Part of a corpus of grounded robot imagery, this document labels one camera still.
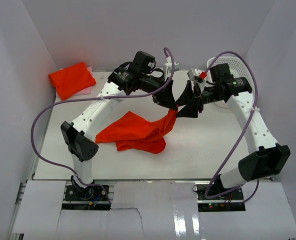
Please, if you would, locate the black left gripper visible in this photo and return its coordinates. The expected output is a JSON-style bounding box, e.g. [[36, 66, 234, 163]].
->
[[140, 73, 178, 111]]

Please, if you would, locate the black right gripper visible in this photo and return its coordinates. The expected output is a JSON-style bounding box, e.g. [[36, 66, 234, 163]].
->
[[175, 80, 223, 119]]

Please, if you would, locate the orange t-shirt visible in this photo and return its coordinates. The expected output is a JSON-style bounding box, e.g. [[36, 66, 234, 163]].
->
[[49, 62, 96, 101], [95, 109, 178, 154]]

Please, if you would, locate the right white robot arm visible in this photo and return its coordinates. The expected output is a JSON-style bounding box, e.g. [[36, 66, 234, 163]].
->
[[177, 62, 290, 200]]

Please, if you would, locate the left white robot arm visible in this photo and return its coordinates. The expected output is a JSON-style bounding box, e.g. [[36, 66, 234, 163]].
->
[[61, 48, 178, 200]]

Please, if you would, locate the white perforated plastic basket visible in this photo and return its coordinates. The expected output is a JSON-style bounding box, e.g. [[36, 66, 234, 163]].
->
[[205, 56, 255, 109]]

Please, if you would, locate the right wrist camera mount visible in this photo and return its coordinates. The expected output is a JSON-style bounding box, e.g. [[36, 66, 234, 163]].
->
[[187, 68, 206, 91]]

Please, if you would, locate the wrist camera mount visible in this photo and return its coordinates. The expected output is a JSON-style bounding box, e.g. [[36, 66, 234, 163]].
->
[[163, 56, 180, 79], [187, 68, 206, 91]]

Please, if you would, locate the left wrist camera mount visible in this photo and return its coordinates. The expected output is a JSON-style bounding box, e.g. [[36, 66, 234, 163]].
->
[[163, 56, 180, 79]]

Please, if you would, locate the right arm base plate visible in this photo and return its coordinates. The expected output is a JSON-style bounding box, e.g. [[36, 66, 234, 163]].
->
[[192, 184, 246, 213]]

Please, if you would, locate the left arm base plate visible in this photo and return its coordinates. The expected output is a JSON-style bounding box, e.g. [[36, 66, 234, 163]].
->
[[62, 184, 111, 211]]

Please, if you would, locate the aluminium frame rail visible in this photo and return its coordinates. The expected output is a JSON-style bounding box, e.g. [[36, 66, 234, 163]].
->
[[8, 182, 27, 240]]

